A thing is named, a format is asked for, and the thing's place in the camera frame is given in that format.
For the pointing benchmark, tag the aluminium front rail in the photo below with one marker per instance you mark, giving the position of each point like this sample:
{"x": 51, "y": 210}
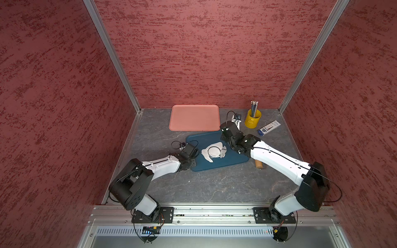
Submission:
{"x": 242, "y": 215}

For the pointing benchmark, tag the white dough piece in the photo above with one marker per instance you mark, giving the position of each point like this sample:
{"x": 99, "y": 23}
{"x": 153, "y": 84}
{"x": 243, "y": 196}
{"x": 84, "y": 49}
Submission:
{"x": 205, "y": 154}

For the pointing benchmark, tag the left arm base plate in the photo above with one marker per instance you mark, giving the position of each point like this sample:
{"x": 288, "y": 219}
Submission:
{"x": 161, "y": 215}

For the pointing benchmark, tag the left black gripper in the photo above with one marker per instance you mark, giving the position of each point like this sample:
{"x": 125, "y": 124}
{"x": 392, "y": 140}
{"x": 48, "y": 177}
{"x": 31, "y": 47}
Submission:
{"x": 193, "y": 163}

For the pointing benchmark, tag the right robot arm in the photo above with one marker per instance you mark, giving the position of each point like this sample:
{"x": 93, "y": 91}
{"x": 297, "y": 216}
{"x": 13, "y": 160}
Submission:
{"x": 311, "y": 179}

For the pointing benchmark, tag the teal tray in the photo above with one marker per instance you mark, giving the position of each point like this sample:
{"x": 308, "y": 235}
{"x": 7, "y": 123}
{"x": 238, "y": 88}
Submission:
{"x": 206, "y": 139}

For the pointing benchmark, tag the left corner aluminium post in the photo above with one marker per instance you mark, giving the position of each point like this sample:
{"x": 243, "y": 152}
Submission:
{"x": 106, "y": 40}

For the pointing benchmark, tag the white blue pencil box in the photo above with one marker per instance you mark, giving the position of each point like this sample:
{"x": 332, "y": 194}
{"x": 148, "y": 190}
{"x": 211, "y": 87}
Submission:
{"x": 268, "y": 128}

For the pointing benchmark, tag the corner aluminium post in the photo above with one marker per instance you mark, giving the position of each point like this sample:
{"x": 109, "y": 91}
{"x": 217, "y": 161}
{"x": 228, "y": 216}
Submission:
{"x": 322, "y": 37}
{"x": 106, "y": 40}

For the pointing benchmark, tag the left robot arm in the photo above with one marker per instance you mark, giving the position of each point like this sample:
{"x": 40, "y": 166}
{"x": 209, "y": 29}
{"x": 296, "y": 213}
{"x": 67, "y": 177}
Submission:
{"x": 130, "y": 186}

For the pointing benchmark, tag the yellow cup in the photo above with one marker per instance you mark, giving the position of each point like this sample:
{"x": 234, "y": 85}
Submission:
{"x": 252, "y": 122}

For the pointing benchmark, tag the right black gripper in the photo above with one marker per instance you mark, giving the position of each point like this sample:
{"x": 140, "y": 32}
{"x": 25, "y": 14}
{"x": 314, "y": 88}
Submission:
{"x": 223, "y": 136}

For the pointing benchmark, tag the right corner aluminium post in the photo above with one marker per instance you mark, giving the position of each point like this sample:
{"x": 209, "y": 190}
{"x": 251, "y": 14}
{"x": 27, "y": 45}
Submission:
{"x": 322, "y": 37}

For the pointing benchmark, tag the wooden rolling pin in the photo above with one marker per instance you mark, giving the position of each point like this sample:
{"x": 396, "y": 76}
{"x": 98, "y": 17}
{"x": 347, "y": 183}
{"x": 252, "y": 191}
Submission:
{"x": 259, "y": 164}

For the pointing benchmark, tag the pink tray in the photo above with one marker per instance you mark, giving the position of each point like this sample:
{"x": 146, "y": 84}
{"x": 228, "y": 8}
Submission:
{"x": 191, "y": 118}

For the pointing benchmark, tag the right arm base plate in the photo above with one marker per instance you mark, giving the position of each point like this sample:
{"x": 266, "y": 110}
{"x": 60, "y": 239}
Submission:
{"x": 266, "y": 215}

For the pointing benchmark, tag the metal dough scraper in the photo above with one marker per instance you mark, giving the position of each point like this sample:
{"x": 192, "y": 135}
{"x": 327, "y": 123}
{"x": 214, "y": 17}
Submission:
{"x": 223, "y": 152}

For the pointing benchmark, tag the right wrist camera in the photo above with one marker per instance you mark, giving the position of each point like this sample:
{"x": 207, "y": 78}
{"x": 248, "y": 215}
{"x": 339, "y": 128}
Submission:
{"x": 236, "y": 119}

